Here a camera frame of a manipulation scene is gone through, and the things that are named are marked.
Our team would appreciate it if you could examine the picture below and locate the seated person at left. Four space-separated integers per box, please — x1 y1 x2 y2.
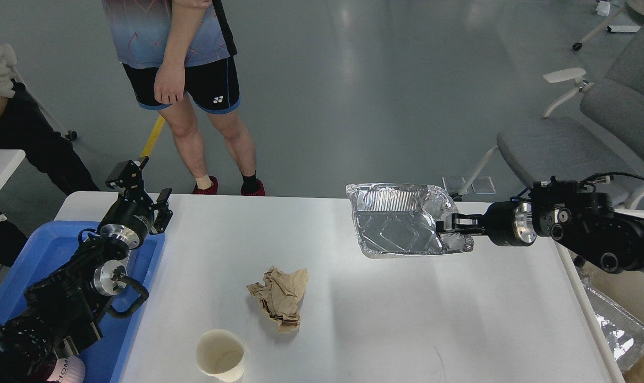
0 45 99 195

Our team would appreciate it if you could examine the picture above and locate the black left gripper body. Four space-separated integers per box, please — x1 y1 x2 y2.
98 193 172 250

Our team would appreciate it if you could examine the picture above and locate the pink plastic mug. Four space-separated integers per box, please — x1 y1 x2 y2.
29 356 86 382

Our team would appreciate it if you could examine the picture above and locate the standing person in shorts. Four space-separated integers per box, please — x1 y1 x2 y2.
102 1 266 196

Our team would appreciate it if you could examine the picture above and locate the grey office chair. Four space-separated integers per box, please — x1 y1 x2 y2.
450 24 644 209

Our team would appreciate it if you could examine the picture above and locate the aluminium foil tray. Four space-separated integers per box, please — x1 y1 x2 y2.
346 184 474 259

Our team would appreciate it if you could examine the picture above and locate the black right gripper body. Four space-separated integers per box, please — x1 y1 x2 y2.
481 201 537 247

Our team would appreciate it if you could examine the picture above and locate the brown paper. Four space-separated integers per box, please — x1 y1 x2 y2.
246 266 309 333

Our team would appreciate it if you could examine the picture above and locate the square stainless steel tray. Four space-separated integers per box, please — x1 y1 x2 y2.
122 249 140 270

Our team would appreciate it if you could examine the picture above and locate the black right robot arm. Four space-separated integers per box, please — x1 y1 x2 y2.
436 172 644 274

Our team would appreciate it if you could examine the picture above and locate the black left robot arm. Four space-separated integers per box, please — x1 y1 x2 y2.
0 156 173 382

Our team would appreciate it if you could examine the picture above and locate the white chair base far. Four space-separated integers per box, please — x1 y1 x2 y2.
571 1 641 52

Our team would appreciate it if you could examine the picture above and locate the cream paper cup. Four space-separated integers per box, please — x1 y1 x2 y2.
195 329 247 382

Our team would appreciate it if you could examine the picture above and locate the cream waste bin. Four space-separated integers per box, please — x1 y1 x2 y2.
556 244 644 382

